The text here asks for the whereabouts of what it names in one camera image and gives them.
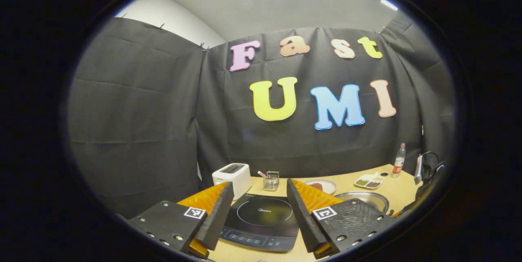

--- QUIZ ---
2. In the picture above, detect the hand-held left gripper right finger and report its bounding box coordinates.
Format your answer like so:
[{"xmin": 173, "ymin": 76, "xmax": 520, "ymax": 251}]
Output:
[{"xmin": 286, "ymin": 179, "xmax": 398, "ymax": 259}]

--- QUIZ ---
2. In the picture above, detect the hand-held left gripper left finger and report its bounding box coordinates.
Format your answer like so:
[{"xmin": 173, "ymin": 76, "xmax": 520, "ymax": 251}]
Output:
[{"xmin": 128, "ymin": 181, "xmax": 235, "ymax": 259}]

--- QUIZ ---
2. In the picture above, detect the black induction cooktop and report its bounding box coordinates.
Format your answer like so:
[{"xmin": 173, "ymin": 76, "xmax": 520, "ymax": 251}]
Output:
[{"xmin": 219, "ymin": 193, "xmax": 300, "ymax": 252}]

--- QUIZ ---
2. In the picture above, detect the stainless steel pot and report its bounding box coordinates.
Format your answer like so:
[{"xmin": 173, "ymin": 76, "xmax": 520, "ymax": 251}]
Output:
[{"xmin": 334, "ymin": 191, "xmax": 390, "ymax": 214}]

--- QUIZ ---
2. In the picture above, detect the clear plastic water bottle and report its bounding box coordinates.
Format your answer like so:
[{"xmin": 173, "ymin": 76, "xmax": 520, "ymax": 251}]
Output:
[{"xmin": 392, "ymin": 143, "xmax": 407, "ymax": 178}]

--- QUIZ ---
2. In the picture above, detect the white toaster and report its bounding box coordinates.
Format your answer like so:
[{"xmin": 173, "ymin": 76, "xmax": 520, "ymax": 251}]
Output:
[{"xmin": 212, "ymin": 163, "xmax": 252, "ymax": 200}]

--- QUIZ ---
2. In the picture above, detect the round white plate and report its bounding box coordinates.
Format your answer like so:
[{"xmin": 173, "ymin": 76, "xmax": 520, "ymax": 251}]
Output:
[{"xmin": 303, "ymin": 178, "xmax": 338, "ymax": 195}]

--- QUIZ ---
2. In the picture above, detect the white divided dish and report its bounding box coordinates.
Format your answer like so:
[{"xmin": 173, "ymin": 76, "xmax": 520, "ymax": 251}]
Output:
[{"xmin": 354, "ymin": 173, "xmax": 385, "ymax": 189}]

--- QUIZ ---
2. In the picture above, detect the black backdrop cloth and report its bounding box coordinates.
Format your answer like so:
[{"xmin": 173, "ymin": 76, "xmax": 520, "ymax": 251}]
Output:
[{"xmin": 65, "ymin": 11, "xmax": 455, "ymax": 220}]

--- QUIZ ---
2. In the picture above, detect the metal wire utensil holder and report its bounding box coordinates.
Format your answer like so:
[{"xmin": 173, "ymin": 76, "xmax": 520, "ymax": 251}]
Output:
[{"xmin": 263, "ymin": 171, "xmax": 280, "ymax": 191}]

